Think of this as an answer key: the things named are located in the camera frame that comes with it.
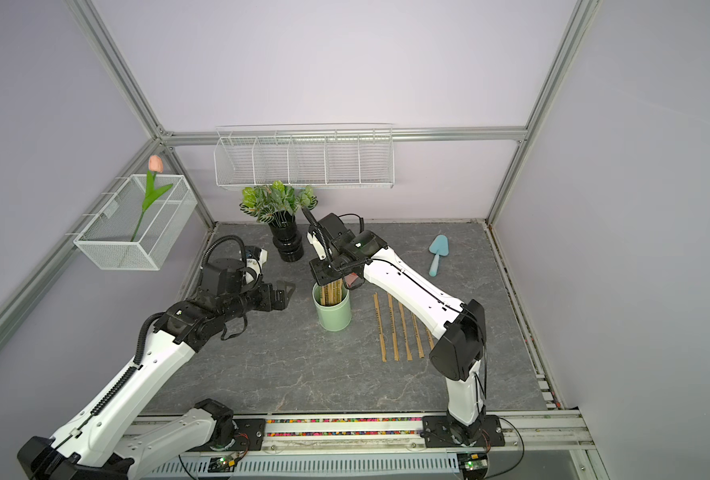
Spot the bundle of brown paper straws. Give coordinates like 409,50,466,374
319,279,346,307

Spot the white mesh basket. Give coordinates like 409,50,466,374
73,174,197,271

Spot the green artificial plant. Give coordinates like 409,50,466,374
239,180,318,226

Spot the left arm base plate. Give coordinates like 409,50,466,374
188,417,267,453

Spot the teal small spatula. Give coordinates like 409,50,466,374
429,234,449,277

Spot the aluminium front rail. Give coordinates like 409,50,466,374
90,409,596,460

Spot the black plant pot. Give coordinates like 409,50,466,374
269,218,304,263

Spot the white wire wall shelf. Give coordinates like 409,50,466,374
214,123,395,189

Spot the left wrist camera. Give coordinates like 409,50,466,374
199,246,268,296

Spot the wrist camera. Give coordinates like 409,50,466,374
199,246,268,296
306,212,355,260

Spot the mint green storage cup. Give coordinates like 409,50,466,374
312,285,352,332

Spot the red hand-shaped scraper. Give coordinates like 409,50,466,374
343,273,365,290

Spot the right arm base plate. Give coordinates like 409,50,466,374
420,414,505,448

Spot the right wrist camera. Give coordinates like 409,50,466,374
306,212,355,260

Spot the pink artificial tulip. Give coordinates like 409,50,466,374
130,155,172,242

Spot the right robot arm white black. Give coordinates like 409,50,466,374
307,227,487,446

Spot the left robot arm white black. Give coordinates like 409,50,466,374
17,281,296,479

